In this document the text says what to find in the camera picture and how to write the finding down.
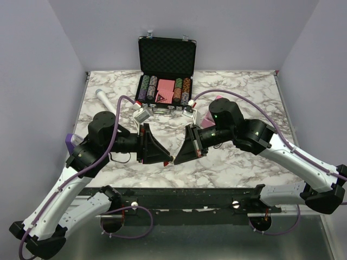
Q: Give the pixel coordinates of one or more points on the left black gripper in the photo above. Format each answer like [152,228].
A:
[149,148]

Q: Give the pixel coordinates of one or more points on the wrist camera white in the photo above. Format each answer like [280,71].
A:
[191,112]
[140,114]

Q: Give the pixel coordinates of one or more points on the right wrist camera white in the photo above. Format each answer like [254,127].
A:
[191,112]

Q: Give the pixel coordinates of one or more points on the pink metronome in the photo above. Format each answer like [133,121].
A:
[207,120]

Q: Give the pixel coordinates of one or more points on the black poker chip case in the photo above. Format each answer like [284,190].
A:
[164,59]

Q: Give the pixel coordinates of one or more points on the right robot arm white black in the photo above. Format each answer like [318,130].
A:
[321,188]

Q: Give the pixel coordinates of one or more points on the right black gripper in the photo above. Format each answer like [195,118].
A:
[191,149]

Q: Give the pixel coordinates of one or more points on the purple metronome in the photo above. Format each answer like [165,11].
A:
[72,140]

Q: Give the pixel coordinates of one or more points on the white microphone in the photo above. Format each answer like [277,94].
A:
[101,95]

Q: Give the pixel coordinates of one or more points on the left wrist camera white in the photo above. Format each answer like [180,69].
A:
[140,114]

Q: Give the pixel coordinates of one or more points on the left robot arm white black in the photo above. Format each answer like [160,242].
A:
[46,230]

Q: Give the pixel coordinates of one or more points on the black mounting rail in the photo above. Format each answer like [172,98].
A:
[189,206]

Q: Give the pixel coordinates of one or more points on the red playing card deck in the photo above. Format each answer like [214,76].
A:
[165,91]

